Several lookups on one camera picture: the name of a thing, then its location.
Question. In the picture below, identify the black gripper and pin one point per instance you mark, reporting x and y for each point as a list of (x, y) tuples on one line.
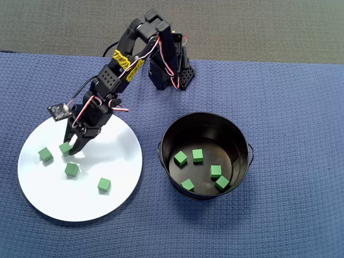
[(85, 133)]

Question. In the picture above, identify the green cube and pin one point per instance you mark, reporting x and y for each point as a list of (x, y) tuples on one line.
[(71, 170), (187, 185), (222, 182), (197, 155), (215, 171), (180, 158), (45, 154), (104, 185), (65, 149)]

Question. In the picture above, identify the white round plate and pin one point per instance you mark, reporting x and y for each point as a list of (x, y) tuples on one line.
[(113, 161)]

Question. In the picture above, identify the black metal bucket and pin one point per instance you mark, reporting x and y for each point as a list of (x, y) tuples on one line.
[(236, 139)]

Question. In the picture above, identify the blue woven cloth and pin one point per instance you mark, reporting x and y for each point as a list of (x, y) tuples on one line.
[(282, 134)]

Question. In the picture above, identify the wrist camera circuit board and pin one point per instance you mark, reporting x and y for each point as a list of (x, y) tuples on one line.
[(60, 112)]

